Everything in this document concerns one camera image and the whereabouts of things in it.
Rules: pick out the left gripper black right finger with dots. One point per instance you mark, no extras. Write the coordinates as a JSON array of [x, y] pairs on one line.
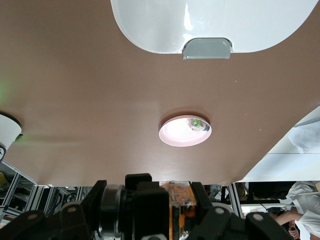
[[220, 225]]

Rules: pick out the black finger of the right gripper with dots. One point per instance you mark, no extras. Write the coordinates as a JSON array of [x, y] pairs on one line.
[[150, 212], [137, 178]]

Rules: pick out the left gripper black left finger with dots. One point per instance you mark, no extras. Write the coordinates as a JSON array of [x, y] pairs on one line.
[[75, 220]]

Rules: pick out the pink round plate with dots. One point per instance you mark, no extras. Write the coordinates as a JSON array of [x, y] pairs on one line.
[[175, 137]]

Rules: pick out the white side table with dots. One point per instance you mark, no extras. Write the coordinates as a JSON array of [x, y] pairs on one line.
[[287, 170]]

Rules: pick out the person in white shirt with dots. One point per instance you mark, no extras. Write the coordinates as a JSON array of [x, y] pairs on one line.
[[305, 197]]

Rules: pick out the brown table mat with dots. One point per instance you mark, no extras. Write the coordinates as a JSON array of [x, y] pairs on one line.
[[75, 75]]

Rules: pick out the clear plastic sheet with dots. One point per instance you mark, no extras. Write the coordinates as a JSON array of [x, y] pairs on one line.
[[307, 140]]

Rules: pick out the white lidded storage box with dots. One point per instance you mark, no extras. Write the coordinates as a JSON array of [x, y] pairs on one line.
[[155, 25]]

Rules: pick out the aluminium extrusion frame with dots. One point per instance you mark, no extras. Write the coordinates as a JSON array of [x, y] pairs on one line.
[[37, 197]]

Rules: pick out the green and white switch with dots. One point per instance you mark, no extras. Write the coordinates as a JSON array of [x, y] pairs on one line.
[[197, 123]]

